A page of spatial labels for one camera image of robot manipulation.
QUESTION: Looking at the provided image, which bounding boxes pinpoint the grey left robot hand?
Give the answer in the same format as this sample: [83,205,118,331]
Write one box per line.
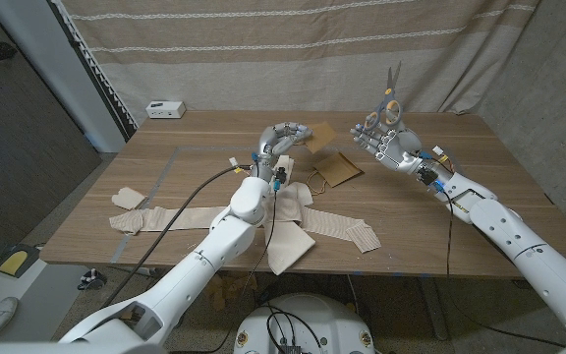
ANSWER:
[256,121,313,171]

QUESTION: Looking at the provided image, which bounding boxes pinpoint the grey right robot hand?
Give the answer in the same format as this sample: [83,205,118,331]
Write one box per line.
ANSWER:
[350,120,426,173]

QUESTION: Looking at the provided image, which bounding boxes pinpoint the grey yellow scissors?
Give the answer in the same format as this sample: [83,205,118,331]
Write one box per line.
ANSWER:
[363,61,403,133]

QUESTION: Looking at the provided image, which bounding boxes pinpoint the small brown paper bag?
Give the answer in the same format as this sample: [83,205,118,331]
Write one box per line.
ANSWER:
[305,121,338,154]

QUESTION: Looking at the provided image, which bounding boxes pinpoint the cream cloth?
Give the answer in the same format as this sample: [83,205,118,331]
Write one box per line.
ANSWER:
[252,154,317,276]

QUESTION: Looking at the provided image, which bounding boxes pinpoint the long ribbed beige cloth strip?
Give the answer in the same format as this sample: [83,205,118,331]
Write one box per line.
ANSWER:
[108,196,382,255]

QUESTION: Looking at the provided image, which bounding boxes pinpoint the small beige cloth scrap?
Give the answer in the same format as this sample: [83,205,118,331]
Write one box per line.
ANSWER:
[111,186,147,211]

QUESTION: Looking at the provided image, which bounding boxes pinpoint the beige striped backdrop curtain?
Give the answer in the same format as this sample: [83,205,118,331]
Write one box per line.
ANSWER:
[59,0,542,127]

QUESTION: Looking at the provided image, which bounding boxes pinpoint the white power strip box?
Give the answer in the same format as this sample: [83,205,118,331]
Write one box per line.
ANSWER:
[145,100,188,120]

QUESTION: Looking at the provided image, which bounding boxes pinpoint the cardboard scraps pile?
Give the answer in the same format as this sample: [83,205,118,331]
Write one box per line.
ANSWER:
[207,273,259,312]

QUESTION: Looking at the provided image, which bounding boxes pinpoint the grey table leg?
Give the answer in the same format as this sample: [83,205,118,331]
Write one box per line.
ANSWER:
[418,276,449,341]

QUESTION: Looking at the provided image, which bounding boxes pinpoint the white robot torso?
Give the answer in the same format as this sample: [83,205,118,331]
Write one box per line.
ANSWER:
[233,293,376,354]

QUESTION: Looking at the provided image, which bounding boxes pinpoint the small black white caster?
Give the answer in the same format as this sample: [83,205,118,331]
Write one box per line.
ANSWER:
[79,267,108,291]

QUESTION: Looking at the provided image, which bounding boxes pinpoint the dark grey door panel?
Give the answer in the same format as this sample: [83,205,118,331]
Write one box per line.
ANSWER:
[0,0,103,247]

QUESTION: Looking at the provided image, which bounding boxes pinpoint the yellow black pedal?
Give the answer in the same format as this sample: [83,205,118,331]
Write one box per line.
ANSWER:
[0,244,41,276]

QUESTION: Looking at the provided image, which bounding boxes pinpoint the thin black left wrist cable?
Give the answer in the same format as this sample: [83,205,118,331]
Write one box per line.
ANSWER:
[164,189,279,354]

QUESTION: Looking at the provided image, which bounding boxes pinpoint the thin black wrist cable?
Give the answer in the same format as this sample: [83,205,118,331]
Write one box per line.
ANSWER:
[439,189,566,348]
[164,189,279,354]

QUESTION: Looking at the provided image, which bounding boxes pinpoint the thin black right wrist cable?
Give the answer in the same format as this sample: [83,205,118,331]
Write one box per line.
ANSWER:
[439,189,566,348]

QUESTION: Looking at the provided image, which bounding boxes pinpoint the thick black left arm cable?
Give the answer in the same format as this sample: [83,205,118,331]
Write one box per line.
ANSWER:
[100,164,255,309]

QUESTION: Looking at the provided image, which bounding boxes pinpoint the black torso cable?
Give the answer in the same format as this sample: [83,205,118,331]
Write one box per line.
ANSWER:
[261,303,324,354]

